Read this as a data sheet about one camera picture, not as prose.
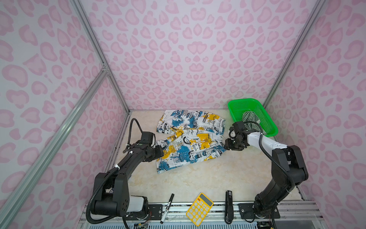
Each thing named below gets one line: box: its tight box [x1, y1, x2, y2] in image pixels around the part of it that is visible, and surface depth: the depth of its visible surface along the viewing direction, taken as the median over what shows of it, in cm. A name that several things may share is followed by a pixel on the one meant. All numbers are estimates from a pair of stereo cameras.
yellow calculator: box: [185, 192, 214, 227], surface depth 75 cm
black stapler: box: [224, 190, 234, 225], surface depth 74 cm
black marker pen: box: [160, 193, 175, 225], surface depth 75 cm
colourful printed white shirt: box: [155, 109, 227, 174], surface depth 103 cm
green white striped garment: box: [241, 110, 261, 129], surface depth 105 cm
